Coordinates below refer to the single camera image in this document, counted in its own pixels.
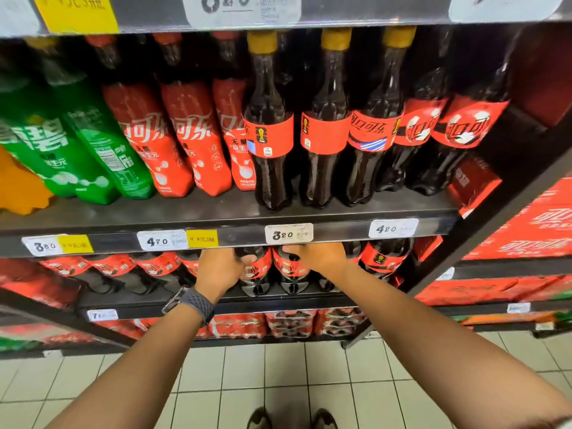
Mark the black metal shelf rack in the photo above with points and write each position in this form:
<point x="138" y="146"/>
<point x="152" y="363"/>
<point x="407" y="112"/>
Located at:
<point x="339" y="230"/>

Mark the yellow price tag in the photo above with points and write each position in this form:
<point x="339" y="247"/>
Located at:
<point x="77" y="244"/>
<point x="76" y="13"/>
<point x="202" y="238"/>

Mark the red full-wrap cola bottle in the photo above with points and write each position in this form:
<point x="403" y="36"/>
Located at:
<point x="143" y="138"/>
<point x="232" y="129"/>
<point x="196" y="129"/>

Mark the slim orange soda bottle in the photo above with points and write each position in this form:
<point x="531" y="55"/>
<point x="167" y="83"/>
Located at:
<point x="18" y="187"/>

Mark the slim red-label cola bottle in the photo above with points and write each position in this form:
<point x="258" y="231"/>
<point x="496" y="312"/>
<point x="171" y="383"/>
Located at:
<point x="321" y="174"/>
<point x="268" y="174"/>
<point x="362" y="174"/>
<point x="464" y="125"/>
<point x="420" y="125"/>

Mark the row of ball-print cola bottles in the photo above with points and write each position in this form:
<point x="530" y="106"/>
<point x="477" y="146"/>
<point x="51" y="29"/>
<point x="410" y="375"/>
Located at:
<point x="107" y="265"/>

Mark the grey perforated-band wristwatch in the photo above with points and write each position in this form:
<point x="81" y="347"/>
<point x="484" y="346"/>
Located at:
<point x="199" y="303"/>

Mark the row of red-white can multipacks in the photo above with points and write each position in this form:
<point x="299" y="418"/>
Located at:
<point x="237" y="326"/>

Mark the person's right hand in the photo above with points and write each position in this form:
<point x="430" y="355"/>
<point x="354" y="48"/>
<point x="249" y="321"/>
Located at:
<point x="321" y="259"/>

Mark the small white price tag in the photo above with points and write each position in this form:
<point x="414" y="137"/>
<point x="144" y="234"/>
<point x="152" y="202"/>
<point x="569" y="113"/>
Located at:
<point x="519" y="308"/>
<point x="544" y="326"/>
<point x="103" y="315"/>
<point x="445" y="274"/>

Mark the person's left hand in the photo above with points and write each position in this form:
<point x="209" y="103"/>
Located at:
<point x="219" y="272"/>

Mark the person's right forearm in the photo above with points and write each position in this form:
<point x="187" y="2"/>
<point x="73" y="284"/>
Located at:
<point x="447" y="361"/>

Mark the person's black shoe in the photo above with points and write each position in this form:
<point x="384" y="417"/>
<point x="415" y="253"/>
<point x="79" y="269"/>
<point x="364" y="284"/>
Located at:
<point x="259" y="420"/>
<point x="324" y="420"/>

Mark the stack of red cola cartons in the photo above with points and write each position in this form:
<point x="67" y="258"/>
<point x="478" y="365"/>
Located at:
<point x="536" y="218"/>

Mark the person's left forearm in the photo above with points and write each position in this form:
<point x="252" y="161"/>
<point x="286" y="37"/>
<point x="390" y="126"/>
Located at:
<point x="134" y="375"/>

